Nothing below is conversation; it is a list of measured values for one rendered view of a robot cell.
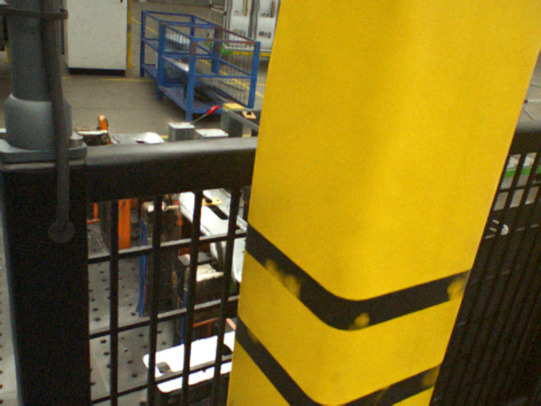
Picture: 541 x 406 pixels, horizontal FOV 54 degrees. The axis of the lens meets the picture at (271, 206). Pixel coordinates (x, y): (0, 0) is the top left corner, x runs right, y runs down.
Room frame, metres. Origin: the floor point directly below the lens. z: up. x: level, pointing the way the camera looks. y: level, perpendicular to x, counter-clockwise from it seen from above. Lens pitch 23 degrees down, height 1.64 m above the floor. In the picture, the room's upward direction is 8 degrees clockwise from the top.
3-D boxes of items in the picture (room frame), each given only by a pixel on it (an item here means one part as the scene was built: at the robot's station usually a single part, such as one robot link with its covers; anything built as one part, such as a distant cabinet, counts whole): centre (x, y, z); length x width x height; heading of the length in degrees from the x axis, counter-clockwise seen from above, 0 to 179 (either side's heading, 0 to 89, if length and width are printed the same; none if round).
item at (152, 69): (7.68, 1.60, 0.48); 1.20 x 0.80 x 0.95; 27
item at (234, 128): (2.04, 0.20, 0.92); 0.08 x 0.08 x 0.44; 35
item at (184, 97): (6.42, 0.99, 0.47); 1.20 x 0.80 x 0.95; 30
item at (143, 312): (1.30, 0.29, 0.87); 0.12 x 0.09 x 0.35; 125
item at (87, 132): (1.82, 0.68, 0.88); 0.15 x 0.11 x 0.36; 125
